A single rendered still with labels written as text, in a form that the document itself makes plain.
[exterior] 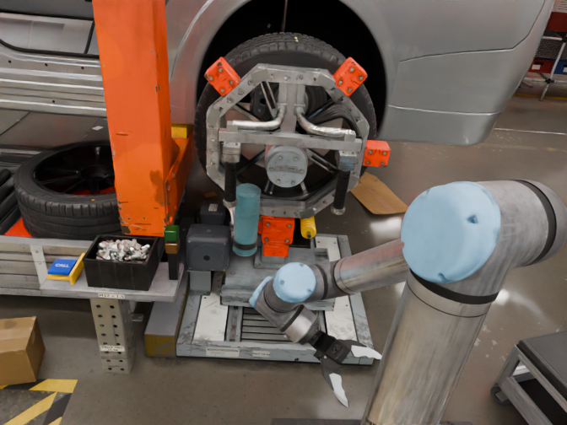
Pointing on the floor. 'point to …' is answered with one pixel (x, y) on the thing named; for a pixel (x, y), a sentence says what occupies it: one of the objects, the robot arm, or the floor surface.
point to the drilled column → (114, 334)
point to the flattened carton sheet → (377, 196)
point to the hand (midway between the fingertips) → (367, 384)
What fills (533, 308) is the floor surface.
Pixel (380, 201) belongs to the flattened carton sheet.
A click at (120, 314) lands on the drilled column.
